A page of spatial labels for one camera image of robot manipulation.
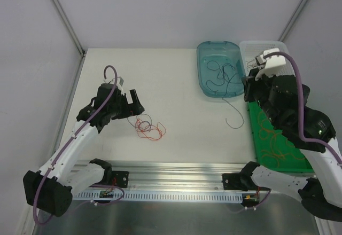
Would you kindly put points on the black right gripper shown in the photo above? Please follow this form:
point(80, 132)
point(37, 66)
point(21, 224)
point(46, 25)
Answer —
point(251, 88)

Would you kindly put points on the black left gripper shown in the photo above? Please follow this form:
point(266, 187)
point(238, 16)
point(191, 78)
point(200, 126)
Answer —
point(128, 106)

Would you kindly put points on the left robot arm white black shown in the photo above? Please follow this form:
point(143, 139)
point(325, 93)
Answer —
point(53, 187)

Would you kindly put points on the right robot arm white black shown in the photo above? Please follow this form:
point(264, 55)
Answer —
point(283, 100)

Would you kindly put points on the teal transparent plastic bin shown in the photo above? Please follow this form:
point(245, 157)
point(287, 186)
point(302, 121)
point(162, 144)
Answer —
point(220, 69)

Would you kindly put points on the white perforated plastic basket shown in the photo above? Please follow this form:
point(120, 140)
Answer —
point(267, 48)

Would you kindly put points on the green plastic tray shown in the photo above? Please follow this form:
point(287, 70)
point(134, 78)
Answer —
point(272, 149)

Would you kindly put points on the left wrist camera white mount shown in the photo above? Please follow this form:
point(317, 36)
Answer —
point(119, 83)

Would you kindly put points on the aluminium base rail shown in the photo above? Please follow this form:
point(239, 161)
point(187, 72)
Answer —
point(143, 176)

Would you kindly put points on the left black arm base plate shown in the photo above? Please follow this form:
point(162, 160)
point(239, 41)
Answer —
point(117, 178)

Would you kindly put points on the left aluminium frame post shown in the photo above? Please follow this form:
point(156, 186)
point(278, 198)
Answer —
point(68, 26)

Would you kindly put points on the aluminium frame post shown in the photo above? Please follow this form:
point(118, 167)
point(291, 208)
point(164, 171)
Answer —
point(68, 26)
point(293, 19)

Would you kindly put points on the white slotted cable duct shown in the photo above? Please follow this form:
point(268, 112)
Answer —
point(160, 196)

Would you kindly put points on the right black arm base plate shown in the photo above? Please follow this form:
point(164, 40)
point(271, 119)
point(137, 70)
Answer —
point(237, 181)

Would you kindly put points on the right aluminium frame post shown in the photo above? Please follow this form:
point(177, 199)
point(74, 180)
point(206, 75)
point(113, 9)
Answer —
point(293, 19)

